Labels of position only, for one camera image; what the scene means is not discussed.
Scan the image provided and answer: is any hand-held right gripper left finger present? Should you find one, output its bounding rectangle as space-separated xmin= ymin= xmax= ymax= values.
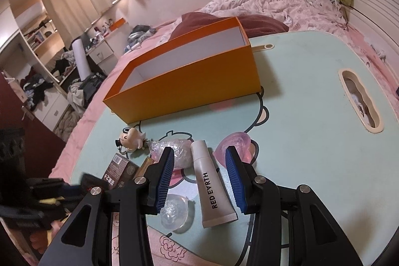
xmin=37 ymin=146 xmax=175 ymax=266

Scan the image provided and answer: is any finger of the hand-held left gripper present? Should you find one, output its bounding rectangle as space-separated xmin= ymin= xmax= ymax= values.
xmin=61 ymin=173 xmax=105 ymax=195

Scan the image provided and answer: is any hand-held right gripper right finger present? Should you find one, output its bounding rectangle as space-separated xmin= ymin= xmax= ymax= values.
xmin=225 ymin=146 xmax=364 ymax=266

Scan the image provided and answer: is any white cosmetic tube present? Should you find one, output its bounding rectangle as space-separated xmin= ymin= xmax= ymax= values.
xmin=190 ymin=140 xmax=239 ymax=228

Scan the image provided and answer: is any clear plastic shell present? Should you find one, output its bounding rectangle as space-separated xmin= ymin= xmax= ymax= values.
xmin=160 ymin=194 xmax=196 ymax=228

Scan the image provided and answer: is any dark small carton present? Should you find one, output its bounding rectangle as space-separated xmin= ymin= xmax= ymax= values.
xmin=102 ymin=153 xmax=139 ymax=190

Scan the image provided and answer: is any orange cardboard box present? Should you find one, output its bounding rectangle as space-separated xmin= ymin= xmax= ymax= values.
xmin=103 ymin=16 xmax=262 ymax=125

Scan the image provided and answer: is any glass perfume bottle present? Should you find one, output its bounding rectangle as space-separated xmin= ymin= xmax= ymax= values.
xmin=137 ymin=157 xmax=157 ymax=179

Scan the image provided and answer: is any crumpled bubble wrap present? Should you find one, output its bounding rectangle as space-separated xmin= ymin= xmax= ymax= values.
xmin=150 ymin=138 xmax=195 ymax=171

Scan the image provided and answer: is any pink plastic shell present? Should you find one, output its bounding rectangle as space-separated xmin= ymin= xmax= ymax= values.
xmin=213 ymin=133 xmax=254 ymax=167

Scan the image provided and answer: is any green cartoon lap table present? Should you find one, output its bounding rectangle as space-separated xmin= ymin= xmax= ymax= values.
xmin=50 ymin=27 xmax=399 ymax=266

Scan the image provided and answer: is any chair with clothes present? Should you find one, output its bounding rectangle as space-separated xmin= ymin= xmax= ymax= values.
xmin=67 ymin=73 xmax=106 ymax=112

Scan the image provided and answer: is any pink bed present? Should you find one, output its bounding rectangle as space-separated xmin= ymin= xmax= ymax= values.
xmin=48 ymin=20 xmax=188 ymax=179

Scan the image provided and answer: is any white desk with drawer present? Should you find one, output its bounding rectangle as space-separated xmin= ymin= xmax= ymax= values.
xmin=86 ymin=35 xmax=115 ymax=65

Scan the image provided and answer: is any grey clothes pile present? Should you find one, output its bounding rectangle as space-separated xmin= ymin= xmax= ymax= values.
xmin=125 ymin=24 xmax=158 ymax=53

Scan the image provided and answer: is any orange ledge box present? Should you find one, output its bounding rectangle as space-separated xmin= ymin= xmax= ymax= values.
xmin=109 ymin=17 xmax=127 ymax=31

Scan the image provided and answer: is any maroon pillow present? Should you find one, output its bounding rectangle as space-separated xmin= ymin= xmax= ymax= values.
xmin=171 ymin=12 xmax=289 ymax=39

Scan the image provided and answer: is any pink floral quilt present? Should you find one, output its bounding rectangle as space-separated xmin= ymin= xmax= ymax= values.
xmin=156 ymin=0 xmax=399 ymax=266

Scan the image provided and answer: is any wall bookshelf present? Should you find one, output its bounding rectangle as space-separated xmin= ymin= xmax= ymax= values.
xmin=19 ymin=13 xmax=63 ymax=67

